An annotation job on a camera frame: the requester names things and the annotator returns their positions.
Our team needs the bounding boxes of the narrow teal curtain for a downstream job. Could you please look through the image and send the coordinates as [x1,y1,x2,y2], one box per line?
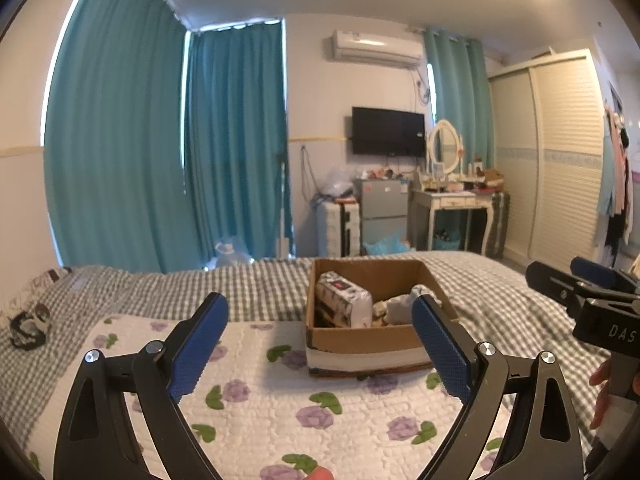
[182,22,296,266]

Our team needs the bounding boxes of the white socks bundle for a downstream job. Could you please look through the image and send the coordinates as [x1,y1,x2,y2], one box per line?
[382,284,443,326]

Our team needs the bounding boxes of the white oval mirror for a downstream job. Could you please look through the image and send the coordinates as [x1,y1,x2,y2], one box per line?
[427,119,466,176]

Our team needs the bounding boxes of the white suitcase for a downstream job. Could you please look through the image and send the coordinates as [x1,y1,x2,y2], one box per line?
[317,200,362,257]

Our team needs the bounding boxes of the patterned pillow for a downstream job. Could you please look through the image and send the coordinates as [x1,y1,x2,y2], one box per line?
[0,266,73,311]

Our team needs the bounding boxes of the light turquoise curtain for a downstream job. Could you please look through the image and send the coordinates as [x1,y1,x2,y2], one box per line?
[422,27,496,171]

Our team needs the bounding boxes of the floral quilted mat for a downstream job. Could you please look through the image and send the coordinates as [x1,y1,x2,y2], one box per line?
[30,312,511,480]

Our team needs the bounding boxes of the turquoise plastic basket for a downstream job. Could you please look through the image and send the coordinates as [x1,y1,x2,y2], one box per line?
[432,227,463,252]

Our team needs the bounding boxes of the white air conditioner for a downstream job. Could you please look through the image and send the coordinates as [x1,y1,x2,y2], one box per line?
[330,30,423,68]

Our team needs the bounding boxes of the black and white cloth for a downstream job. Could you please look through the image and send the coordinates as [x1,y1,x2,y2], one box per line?
[10,305,53,350]

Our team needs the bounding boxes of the person's right hand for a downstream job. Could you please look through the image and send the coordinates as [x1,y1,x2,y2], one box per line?
[589,359,613,430]

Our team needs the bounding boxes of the dark suitcase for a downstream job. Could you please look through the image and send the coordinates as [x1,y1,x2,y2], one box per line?
[492,191,512,260]

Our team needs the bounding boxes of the cream slatted wardrobe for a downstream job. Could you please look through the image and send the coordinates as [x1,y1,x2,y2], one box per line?
[487,49,608,261]

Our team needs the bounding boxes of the printed white tissue pack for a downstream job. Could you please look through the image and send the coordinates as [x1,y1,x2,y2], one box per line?
[315,271,375,330]

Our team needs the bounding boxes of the clear plastic bag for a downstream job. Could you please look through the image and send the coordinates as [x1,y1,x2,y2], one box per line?
[315,164,356,201]

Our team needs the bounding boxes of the white dressing table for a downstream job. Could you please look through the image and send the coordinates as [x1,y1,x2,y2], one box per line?
[410,187,501,256]

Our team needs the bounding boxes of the black wall cable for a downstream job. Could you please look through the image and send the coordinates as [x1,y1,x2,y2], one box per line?
[300,145,321,196]

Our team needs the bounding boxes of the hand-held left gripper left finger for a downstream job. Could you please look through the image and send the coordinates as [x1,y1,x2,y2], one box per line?
[54,292,230,480]

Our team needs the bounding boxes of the hanging clothes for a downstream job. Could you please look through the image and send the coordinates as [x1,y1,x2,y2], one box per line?
[597,105,636,261]

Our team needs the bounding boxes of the black wall television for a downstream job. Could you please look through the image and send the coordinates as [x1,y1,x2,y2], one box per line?
[351,106,427,157]

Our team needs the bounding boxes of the brown cardboard box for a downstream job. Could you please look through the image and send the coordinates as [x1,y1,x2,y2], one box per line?
[305,257,461,378]

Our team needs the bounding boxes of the grey small fridge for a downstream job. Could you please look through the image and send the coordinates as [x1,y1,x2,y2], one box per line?
[352,178,408,256]

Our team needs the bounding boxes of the wide teal curtain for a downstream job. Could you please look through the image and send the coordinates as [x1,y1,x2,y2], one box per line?
[42,0,201,273]

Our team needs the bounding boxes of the blue plastic bag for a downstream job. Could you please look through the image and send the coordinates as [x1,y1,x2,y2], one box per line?
[362,230,416,257]

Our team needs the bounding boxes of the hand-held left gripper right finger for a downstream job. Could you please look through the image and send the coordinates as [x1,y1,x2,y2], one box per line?
[411,294,585,480]

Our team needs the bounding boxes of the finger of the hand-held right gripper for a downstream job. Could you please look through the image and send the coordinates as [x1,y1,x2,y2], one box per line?
[570,256,640,292]
[525,260,601,318]

